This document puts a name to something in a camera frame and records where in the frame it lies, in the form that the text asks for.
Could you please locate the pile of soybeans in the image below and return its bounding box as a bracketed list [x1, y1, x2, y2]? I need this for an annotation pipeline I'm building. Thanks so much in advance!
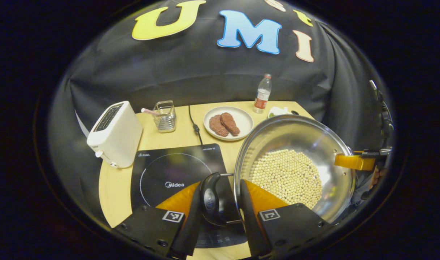
[251, 149, 323, 210]

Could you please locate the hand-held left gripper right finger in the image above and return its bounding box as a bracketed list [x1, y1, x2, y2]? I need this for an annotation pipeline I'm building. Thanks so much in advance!
[239, 179, 333, 259]

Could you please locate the metal wire holder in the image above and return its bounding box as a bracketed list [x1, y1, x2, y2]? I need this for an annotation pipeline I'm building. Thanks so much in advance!
[153, 100, 177, 134]

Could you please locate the black backdrop cloth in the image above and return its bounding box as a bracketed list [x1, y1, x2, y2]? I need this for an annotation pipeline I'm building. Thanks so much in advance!
[48, 0, 393, 217]

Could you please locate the white round plate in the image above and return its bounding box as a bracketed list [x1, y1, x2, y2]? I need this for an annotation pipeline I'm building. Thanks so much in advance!
[203, 106, 254, 142]

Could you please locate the clear plastic water bottle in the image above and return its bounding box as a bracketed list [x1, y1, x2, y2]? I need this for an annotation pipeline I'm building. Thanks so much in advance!
[253, 74, 273, 114]

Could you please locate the black power cable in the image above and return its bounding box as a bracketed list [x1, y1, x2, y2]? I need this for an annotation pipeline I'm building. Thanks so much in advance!
[188, 105, 204, 146]

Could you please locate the black induction cooktop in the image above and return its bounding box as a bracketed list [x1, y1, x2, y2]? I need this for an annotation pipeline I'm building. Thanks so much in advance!
[130, 144, 248, 249]

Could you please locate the steel pot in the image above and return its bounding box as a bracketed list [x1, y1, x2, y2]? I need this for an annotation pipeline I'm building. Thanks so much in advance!
[200, 115, 356, 227]

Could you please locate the white toaster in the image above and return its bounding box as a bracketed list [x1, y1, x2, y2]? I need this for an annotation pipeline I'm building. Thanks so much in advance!
[87, 101, 144, 169]

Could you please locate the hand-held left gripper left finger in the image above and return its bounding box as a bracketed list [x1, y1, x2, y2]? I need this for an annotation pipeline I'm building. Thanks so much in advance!
[112, 181, 203, 260]

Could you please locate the brown meat patty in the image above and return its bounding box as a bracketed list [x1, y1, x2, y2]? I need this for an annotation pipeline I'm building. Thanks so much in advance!
[220, 112, 241, 137]
[209, 115, 230, 138]

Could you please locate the white divided dish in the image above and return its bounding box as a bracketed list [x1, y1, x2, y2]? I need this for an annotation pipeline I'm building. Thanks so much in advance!
[266, 106, 293, 119]

